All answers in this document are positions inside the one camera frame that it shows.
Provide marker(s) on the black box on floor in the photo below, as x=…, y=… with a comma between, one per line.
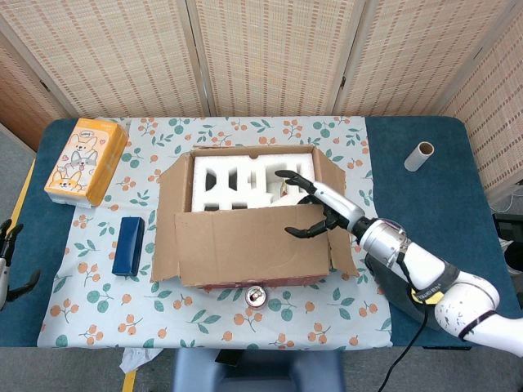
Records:
x=510, y=226

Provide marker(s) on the grey and yellow cloth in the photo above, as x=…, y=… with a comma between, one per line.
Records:
x=392, y=286

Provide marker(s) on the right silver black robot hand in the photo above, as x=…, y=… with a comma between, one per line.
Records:
x=337, y=204

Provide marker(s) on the red soda can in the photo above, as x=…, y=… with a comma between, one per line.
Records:
x=256, y=297

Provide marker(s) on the white foam packing insert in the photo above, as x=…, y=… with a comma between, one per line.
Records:
x=222, y=163

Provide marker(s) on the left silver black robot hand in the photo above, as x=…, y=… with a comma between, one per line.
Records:
x=4, y=277

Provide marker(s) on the dark blue rectangular box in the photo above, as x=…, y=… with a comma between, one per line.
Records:
x=127, y=249

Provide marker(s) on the orange corgi print tissue pack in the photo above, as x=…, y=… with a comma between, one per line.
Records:
x=81, y=163

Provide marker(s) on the grey cardboard tube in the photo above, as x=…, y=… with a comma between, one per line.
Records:
x=417, y=158

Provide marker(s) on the red cardboard box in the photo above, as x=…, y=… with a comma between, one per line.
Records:
x=245, y=249

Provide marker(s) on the crumpled pale blue paper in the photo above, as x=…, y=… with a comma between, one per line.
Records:
x=137, y=358

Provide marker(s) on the floral print tablecloth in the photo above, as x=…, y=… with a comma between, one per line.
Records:
x=286, y=326

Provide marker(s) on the woven bamboo screen panel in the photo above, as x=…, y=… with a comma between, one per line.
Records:
x=498, y=122
x=20, y=90
x=278, y=53
x=114, y=53
x=408, y=53

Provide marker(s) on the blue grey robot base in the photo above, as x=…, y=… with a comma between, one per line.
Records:
x=257, y=373

